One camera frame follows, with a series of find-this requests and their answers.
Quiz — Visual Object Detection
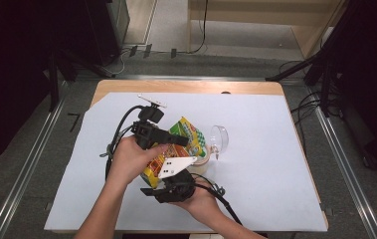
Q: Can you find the wooden shelf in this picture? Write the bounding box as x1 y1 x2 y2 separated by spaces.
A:
187 0 348 60

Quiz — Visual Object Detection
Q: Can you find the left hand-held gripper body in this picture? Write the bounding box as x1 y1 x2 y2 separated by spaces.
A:
130 94 168 150

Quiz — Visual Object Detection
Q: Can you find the dark curtain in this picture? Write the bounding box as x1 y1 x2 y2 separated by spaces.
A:
0 0 88 172
338 0 377 173

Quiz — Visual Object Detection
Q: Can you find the right hand-held gripper black cable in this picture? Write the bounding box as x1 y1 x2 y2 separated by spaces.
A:
189 172 244 227

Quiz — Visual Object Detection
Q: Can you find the black metal stand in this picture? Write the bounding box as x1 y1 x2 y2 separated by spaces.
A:
48 49 114 113

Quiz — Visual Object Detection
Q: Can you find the person's right hand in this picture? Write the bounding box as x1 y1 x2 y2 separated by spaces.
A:
172 185 224 224

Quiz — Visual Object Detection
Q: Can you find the wooden table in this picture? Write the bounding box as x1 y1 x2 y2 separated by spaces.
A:
44 79 329 233

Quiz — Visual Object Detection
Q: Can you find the person's left hand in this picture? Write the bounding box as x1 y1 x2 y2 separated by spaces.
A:
105 133 170 187

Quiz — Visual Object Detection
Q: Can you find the hanging black cable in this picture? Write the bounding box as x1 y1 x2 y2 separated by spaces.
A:
185 0 210 55

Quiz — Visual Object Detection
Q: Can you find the white paper sheet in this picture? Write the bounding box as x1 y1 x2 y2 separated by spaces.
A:
44 92 328 232

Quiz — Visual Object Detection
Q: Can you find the yellow green snack packet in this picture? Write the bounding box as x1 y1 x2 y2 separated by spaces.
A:
140 116 208 189

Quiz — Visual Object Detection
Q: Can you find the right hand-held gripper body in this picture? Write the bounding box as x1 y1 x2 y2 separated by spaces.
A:
152 156 198 204

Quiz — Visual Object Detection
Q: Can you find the glass jar with hinged lid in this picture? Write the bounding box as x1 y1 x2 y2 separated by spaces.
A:
186 124 230 176

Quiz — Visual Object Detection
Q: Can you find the beige powder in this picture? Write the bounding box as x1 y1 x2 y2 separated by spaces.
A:
192 159 209 174

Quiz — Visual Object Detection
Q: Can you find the aluminium floor rail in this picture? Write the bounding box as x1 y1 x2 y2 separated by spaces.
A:
308 86 377 239
0 81 70 239

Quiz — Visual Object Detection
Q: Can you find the white floor cable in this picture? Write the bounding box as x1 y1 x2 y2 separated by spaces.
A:
107 49 126 76

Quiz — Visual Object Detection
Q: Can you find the black cabinet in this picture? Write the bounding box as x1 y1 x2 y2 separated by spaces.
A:
83 0 131 67

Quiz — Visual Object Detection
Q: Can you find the black floor cable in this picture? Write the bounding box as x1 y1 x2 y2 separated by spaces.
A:
289 91 329 153

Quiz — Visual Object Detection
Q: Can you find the black tripod stand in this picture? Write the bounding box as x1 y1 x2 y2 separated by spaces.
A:
265 0 369 118

